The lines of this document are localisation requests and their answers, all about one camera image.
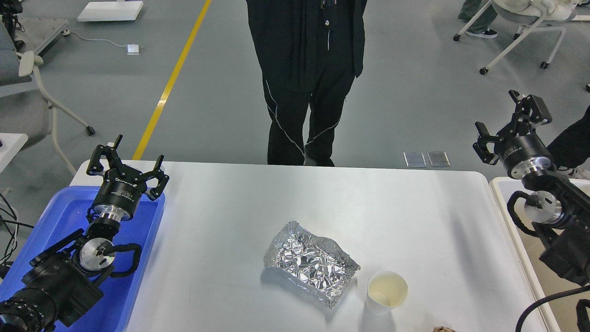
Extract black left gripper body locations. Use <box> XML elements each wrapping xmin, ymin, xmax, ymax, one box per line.
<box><xmin>91</xmin><ymin>168</ymin><xmax>147</xmax><ymax>221</ymax></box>

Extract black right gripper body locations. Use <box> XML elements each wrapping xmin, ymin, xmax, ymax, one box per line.
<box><xmin>499</xmin><ymin>133</ymin><xmax>554</xmax><ymax>179</ymax></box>

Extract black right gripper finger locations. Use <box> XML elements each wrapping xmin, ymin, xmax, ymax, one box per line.
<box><xmin>472</xmin><ymin>121</ymin><xmax>506</xmax><ymax>165</ymax></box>
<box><xmin>508</xmin><ymin>89</ymin><xmax>553</xmax><ymax>136</ymax></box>

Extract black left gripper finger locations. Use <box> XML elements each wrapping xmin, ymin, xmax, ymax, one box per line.
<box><xmin>86</xmin><ymin>135</ymin><xmax>124</xmax><ymax>177</ymax></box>
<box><xmin>138</xmin><ymin>154</ymin><xmax>170</xmax><ymax>202</ymax></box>

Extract white paper cup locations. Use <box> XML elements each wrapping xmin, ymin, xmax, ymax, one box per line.
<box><xmin>365</xmin><ymin>271</ymin><xmax>409</xmax><ymax>316</ymax></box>

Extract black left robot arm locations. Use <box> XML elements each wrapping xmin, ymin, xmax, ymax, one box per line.
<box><xmin>1</xmin><ymin>135</ymin><xmax>169</xmax><ymax>332</ymax></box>

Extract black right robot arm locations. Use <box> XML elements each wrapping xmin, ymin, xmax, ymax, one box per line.
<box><xmin>472</xmin><ymin>90</ymin><xmax>590</xmax><ymax>332</ymax></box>

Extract right metal floor plate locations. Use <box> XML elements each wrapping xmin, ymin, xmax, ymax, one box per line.
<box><xmin>427</xmin><ymin>151</ymin><xmax>451</xmax><ymax>167</ymax></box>

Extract metal floor plate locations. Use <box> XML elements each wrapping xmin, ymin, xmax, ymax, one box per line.
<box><xmin>404</xmin><ymin>152</ymin><xmax>426</xmax><ymax>168</ymax></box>
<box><xmin>427</xmin><ymin>151</ymin><xmax>451</xmax><ymax>167</ymax></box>

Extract person leg at right edge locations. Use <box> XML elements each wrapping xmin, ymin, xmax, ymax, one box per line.
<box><xmin>547</xmin><ymin>107</ymin><xmax>590</xmax><ymax>179</ymax></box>

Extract blue plastic bin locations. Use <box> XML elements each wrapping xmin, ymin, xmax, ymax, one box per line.
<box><xmin>0</xmin><ymin>186</ymin><xmax>166</xmax><ymax>332</ymax></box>

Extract left metal floor plate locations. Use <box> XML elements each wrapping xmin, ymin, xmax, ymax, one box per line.
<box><xmin>404</xmin><ymin>152</ymin><xmax>426</xmax><ymax>168</ymax></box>

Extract white side table corner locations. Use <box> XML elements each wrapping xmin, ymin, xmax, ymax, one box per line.
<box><xmin>0</xmin><ymin>132</ymin><xmax>28</xmax><ymax>172</ymax></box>

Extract grey office chair left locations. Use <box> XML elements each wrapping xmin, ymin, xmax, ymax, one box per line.
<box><xmin>0</xmin><ymin>27</ymin><xmax>95</xmax><ymax>174</ymax></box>

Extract seated person leg and shoe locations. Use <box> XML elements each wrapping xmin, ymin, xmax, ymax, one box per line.
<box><xmin>457</xmin><ymin>0</ymin><xmax>498</xmax><ymax>39</ymax></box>

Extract white rolling chair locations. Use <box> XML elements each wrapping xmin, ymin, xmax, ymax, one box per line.
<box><xmin>453</xmin><ymin>0</ymin><xmax>589</xmax><ymax>75</ymax></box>

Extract white plastic bin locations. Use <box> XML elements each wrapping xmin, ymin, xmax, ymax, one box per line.
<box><xmin>490</xmin><ymin>177</ymin><xmax>589</xmax><ymax>332</ymax></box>

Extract grey platform base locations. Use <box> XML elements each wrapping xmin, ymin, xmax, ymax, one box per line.
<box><xmin>16</xmin><ymin>17</ymin><xmax>69</xmax><ymax>57</ymax></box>

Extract white flat board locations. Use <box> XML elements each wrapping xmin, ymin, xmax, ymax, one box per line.
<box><xmin>77</xmin><ymin>0</ymin><xmax>144</xmax><ymax>22</ymax></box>

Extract crumpled aluminium foil tray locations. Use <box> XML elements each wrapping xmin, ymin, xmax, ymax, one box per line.
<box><xmin>263</xmin><ymin>220</ymin><xmax>361</xmax><ymax>309</ymax></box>

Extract brown crumpled paper scrap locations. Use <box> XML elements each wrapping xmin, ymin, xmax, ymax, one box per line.
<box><xmin>432</xmin><ymin>326</ymin><xmax>455</xmax><ymax>332</ymax></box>

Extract standing person in black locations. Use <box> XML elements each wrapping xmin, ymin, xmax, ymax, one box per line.
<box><xmin>247</xmin><ymin>0</ymin><xmax>367</xmax><ymax>166</ymax></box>

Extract black cables at left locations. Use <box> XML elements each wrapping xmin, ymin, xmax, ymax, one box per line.
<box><xmin>0</xmin><ymin>193</ymin><xmax>35</xmax><ymax>279</ymax></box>

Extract white power adapter with cable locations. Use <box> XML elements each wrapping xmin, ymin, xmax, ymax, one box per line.
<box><xmin>61</xmin><ymin>29</ymin><xmax>142</xmax><ymax>55</ymax></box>

